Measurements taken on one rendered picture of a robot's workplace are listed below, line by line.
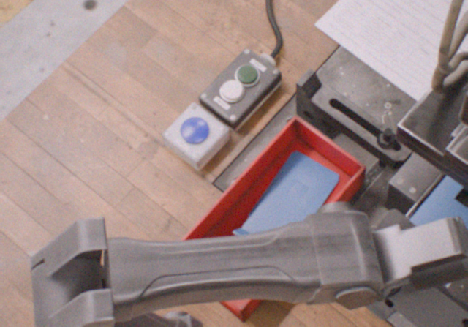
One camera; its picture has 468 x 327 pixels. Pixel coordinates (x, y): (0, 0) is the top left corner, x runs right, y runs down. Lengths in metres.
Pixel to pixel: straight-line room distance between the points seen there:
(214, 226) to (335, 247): 0.46
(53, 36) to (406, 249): 1.78
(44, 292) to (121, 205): 0.47
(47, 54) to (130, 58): 1.12
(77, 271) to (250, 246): 0.16
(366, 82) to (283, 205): 0.23
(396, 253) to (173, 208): 0.48
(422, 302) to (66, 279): 0.35
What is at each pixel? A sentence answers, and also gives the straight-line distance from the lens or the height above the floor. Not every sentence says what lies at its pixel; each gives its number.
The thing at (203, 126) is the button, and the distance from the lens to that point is 1.31.
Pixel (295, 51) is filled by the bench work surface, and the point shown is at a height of 0.90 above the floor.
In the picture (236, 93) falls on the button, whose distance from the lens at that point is 1.33.
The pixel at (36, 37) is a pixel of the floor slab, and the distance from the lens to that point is 2.57.
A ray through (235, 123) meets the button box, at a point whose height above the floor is 0.93.
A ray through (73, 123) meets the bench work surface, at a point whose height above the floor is 0.90.
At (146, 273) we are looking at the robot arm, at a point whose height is 1.34.
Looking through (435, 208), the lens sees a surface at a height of 0.99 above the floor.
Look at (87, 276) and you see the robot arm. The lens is 0.87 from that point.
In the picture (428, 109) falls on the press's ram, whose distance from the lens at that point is 1.10.
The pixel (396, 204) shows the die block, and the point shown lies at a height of 0.94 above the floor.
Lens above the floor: 2.11
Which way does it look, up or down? 65 degrees down
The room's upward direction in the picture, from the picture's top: 8 degrees counter-clockwise
